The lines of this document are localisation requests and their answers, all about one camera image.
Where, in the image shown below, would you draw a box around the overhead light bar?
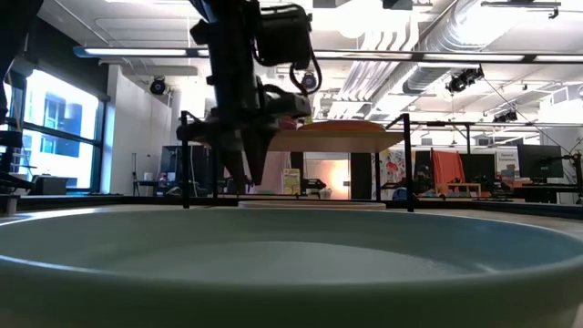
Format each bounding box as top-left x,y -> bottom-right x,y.
72,45 -> 583,65

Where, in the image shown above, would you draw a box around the black background monitor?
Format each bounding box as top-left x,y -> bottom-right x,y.
517,144 -> 565,179

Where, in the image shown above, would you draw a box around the dark partition panel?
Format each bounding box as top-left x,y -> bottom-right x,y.
161,144 -> 215,197
350,152 -> 373,200

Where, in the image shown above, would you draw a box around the wooden shelf with black legs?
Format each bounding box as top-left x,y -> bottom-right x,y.
176,110 -> 414,214

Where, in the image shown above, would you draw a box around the black background rig frame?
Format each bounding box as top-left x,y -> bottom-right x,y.
427,119 -> 583,156

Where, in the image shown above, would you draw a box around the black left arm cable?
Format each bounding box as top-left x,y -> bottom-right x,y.
250,26 -> 323,97

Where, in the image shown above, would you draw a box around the black lab equipment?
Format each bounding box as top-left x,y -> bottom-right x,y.
300,177 -> 327,198

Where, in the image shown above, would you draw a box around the black box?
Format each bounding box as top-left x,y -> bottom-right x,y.
30,175 -> 69,196

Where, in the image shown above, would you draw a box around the teal plate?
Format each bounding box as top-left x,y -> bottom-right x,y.
0,208 -> 583,328

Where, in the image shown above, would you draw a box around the large window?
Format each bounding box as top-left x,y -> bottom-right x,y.
0,67 -> 107,193

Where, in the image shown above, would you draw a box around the yellow poster board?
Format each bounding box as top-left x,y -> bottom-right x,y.
281,168 -> 302,196

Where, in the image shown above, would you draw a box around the white cloth screen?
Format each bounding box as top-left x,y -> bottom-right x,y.
268,150 -> 292,195

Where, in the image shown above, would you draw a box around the floral print banner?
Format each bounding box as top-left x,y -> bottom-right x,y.
376,149 -> 404,192

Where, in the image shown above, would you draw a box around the thin light stand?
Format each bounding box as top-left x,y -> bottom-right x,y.
130,152 -> 140,197

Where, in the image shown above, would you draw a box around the small black track light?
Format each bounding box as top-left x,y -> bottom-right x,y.
493,108 -> 519,123

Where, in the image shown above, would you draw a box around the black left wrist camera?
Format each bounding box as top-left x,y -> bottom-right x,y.
253,3 -> 316,70

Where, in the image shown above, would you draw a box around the terracotta plate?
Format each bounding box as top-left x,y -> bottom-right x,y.
298,119 -> 388,134

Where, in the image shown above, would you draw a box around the black stand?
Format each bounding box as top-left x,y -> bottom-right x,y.
0,129 -> 36,193

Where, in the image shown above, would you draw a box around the person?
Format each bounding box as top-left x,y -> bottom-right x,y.
156,171 -> 173,196

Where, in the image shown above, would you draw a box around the silver ventilation duct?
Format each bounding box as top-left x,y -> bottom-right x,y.
403,0 -> 511,95

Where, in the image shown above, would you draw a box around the white poster sign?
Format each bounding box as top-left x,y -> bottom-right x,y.
495,146 -> 520,179

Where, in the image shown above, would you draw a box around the dark background desk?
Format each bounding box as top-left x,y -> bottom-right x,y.
512,181 -> 583,204

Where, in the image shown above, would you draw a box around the orange cloth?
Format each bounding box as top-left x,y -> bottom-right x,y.
431,149 -> 465,197

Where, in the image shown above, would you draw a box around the black track light cluster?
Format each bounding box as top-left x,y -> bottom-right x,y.
445,66 -> 486,95

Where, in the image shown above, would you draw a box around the small wooden table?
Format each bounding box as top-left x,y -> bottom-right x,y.
435,182 -> 483,198

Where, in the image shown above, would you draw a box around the black ceiling rail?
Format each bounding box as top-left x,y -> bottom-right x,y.
481,0 -> 562,20

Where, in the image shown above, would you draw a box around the black aluminium table frame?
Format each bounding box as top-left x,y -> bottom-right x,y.
0,193 -> 583,220

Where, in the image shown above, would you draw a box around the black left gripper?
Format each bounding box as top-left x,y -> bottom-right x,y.
204,83 -> 313,186

